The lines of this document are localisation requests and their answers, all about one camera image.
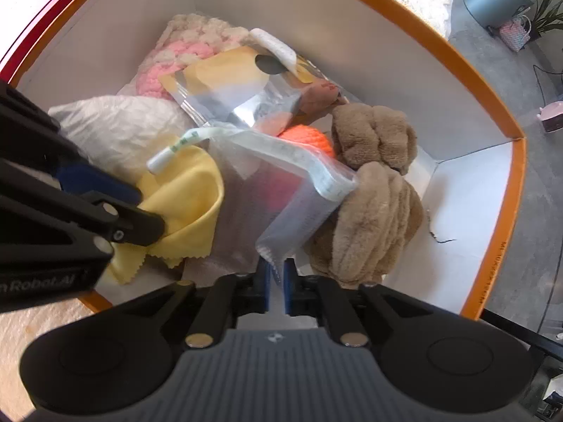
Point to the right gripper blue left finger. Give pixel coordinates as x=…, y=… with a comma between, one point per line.
x=263, y=283

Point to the yellow cleaning cloth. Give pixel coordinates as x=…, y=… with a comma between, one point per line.
x=187, y=195

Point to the brown plush toy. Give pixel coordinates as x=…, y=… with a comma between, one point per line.
x=363, y=241

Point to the pink crochet piece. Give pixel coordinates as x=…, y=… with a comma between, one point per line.
x=186, y=40

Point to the potted snake plant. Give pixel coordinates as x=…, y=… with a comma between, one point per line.
x=547, y=17

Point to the clear zip bag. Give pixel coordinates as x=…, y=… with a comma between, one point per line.
x=277, y=192

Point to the lace table cover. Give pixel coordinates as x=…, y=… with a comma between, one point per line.
x=437, y=14

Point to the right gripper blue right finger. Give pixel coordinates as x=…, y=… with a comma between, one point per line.
x=290, y=279

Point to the pink woven basket bag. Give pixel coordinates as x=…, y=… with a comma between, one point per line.
x=516, y=33

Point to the orange crochet fruit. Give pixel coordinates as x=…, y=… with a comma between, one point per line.
x=306, y=135

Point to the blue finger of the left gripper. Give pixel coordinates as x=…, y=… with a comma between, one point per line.
x=83, y=178
x=132, y=225

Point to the Deeyeo wipes packet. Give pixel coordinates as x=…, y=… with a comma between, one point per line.
x=261, y=86

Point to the white cloth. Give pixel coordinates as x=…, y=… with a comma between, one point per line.
x=120, y=133

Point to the pink space heater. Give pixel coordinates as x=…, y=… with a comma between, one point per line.
x=551, y=117

